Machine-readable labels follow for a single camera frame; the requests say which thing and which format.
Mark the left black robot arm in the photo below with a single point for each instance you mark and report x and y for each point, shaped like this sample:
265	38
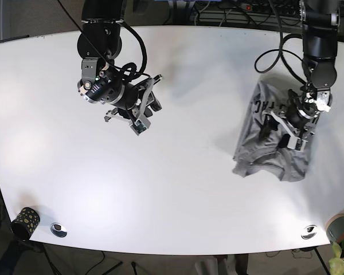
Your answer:
319	21

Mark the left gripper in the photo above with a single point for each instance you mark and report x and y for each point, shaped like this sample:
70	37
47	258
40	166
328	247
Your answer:
296	118

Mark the table cable grommet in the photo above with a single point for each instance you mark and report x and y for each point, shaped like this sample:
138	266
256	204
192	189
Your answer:
309	232
58	230

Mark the light grey T-shirt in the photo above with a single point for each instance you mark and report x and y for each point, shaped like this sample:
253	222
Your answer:
253	155

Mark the right table cable grommet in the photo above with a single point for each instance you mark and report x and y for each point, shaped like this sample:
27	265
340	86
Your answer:
309	232

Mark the left table cable grommet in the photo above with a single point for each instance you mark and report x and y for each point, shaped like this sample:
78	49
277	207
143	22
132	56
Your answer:
58	230

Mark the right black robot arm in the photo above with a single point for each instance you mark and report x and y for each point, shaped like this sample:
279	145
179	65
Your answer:
98	45

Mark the black gold-dotted cup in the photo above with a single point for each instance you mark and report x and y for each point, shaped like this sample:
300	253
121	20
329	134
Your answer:
25	223

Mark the grey tape roll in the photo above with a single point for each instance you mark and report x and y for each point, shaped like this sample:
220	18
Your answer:
335	228

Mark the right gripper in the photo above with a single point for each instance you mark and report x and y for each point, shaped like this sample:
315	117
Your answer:
138	104

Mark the green potted plant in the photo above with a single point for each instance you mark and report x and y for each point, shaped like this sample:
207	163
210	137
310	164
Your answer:
337	262

